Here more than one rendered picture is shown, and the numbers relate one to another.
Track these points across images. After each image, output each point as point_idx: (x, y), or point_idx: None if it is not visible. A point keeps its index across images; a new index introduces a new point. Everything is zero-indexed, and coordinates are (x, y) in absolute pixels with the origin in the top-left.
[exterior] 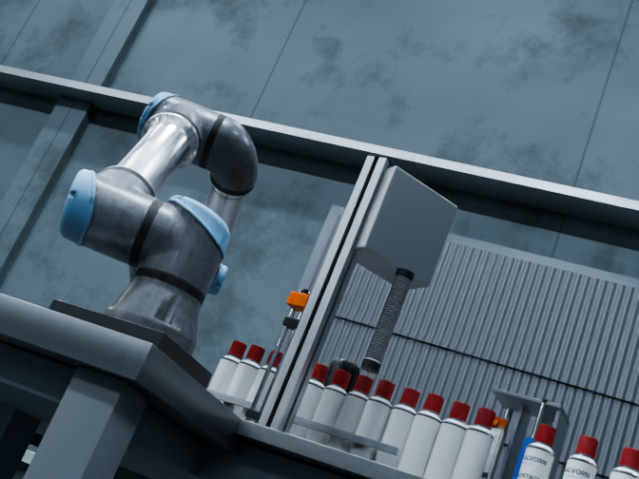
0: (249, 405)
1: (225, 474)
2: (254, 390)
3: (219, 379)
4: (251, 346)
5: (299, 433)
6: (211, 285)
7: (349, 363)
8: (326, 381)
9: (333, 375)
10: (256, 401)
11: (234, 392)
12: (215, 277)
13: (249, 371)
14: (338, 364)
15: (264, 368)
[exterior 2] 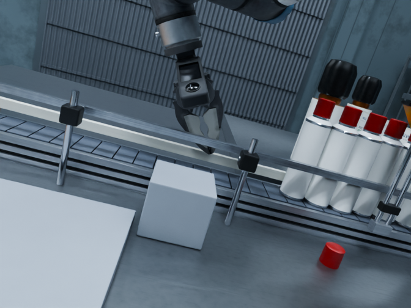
0: (364, 184)
1: None
2: (362, 164)
3: (315, 150)
4: (351, 110)
5: (403, 200)
6: (279, 17)
7: (354, 67)
8: (335, 86)
9: (343, 82)
10: (392, 195)
11: (339, 167)
12: (287, 8)
13: (353, 141)
14: (348, 71)
15: (375, 140)
